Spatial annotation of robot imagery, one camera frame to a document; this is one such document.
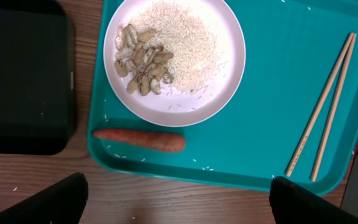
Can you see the black tray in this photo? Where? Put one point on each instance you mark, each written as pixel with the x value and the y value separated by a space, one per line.
pixel 37 77

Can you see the teal serving tray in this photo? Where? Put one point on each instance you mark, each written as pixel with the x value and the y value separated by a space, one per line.
pixel 291 47

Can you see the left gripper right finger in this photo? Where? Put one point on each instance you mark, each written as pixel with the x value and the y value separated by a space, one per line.
pixel 292 203

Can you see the pile of peanut shells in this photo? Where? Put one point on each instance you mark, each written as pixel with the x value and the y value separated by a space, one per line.
pixel 147 65

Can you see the white round plate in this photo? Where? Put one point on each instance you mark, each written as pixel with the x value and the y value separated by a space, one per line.
pixel 172 108

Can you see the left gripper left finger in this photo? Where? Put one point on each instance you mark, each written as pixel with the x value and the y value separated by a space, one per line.
pixel 63 202

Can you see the pile of rice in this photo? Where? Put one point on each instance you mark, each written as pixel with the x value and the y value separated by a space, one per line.
pixel 189 37

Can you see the wooden chopstick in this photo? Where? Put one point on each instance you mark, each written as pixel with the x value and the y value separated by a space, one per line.
pixel 342 62
pixel 305 136

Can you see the orange carrot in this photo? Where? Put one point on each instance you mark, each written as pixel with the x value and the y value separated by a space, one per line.
pixel 165 142

